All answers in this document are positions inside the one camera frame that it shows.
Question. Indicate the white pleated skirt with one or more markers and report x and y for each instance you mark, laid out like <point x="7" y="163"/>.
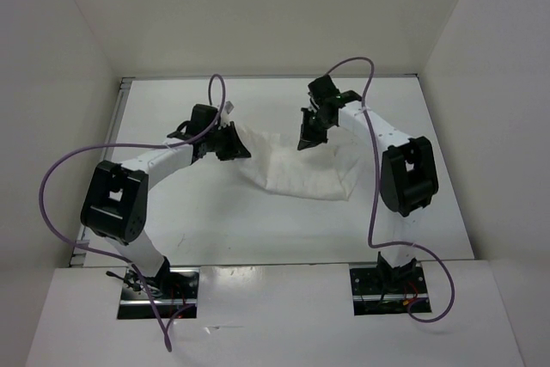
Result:
<point x="325" y="172"/>

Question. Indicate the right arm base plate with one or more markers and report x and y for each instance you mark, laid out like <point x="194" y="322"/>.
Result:
<point x="371" y="297"/>

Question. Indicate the aluminium table frame rail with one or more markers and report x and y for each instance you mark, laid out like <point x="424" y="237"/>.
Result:
<point x="97" y="194"/>

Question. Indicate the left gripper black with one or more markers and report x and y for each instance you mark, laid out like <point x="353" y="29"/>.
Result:
<point x="236" y="149"/>

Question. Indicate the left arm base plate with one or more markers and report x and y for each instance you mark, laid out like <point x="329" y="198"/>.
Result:
<point x="179" y="301"/>

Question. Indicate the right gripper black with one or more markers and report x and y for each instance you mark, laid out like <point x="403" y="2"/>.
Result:
<point x="308" y="138"/>

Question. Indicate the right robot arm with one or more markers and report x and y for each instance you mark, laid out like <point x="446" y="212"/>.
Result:
<point x="405" y="175"/>

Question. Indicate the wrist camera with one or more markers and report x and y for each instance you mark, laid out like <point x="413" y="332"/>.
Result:
<point x="323" y="91"/>
<point x="204" y="123"/>

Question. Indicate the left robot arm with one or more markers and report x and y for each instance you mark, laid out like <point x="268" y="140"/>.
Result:
<point x="116" y="204"/>

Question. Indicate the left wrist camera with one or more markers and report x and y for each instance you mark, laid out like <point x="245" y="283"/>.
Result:
<point x="204" y="123"/>

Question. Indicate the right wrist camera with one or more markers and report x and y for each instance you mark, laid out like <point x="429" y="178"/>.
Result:
<point x="323" y="91"/>

